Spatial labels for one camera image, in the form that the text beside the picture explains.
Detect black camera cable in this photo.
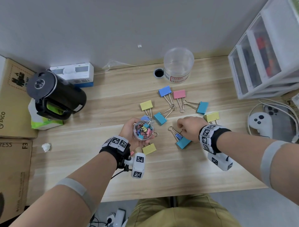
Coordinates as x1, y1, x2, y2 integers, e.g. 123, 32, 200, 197
110, 169, 129, 180

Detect person's left forearm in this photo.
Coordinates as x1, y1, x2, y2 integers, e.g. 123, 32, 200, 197
9, 152, 117, 227

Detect black right wristband with markers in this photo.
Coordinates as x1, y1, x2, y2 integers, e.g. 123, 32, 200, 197
199, 124, 232, 155

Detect person's left hand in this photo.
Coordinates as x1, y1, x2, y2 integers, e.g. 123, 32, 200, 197
118, 117, 155, 148

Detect person's right hand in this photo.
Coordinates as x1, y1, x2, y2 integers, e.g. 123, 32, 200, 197
176, 116, 210, 142

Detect white plastic drawer unit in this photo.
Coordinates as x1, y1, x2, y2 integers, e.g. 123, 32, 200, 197
228, 0, 299, 100

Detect green tissue pack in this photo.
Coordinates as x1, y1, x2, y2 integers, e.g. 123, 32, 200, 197
28, 98, 64, 131

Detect white and blue box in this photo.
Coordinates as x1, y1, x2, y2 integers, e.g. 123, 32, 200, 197
50, 62, 94, 88

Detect large clear plastic jar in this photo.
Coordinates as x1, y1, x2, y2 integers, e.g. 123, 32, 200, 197
163, 47, 195, 84

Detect white cabinet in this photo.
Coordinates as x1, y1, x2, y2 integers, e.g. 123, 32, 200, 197
0, 55, 6, 94

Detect clear plastic wrapper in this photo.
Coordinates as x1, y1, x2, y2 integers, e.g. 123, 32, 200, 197
102, 60, 137, 70

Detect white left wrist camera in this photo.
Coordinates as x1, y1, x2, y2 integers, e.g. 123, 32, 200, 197
124, 152, 146, 179

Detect white cable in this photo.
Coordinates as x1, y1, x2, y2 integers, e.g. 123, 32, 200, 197
247, 99, 299, 143

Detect grey smartphone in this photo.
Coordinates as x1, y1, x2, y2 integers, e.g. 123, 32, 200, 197
264, 104, 297, 142

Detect white power strip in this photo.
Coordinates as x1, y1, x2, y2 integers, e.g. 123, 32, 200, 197
88, 209, 128, 227

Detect small brown cardboard box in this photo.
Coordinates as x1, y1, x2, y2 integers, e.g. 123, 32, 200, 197
0, 58, 39, 139

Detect small clear plastic jar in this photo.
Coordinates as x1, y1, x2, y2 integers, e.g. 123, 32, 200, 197
132, 118, 156, 141

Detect cluster of small colourful clips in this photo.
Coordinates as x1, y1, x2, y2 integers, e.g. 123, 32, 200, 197
135, 121, 154, 139

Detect large yellow binder clip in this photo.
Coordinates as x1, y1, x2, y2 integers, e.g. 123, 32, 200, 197
140, 100, 154, 120

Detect black electric kettle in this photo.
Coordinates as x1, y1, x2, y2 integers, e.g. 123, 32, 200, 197
26, 69, 87, 120

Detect person's right forearm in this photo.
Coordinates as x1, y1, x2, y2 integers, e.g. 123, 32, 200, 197
217, 131, 299, 199

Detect pile of colourful binder clips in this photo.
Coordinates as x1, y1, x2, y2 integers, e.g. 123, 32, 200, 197
130, 85, 221, 156

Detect white game controller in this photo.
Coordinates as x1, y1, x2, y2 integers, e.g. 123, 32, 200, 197
248, 112, 273, 138

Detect large brown cardboard box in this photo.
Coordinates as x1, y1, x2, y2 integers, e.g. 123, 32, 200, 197
0, 138, 33, 224

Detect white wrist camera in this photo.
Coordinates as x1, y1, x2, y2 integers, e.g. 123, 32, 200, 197
124, 152, 146, 179
207, 151, 234, 171

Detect person's olive trousers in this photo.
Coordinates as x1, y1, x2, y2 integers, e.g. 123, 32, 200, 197
126, 194, 241, 227

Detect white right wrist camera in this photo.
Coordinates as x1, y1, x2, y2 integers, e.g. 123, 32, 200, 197
207, 151, 234, 171

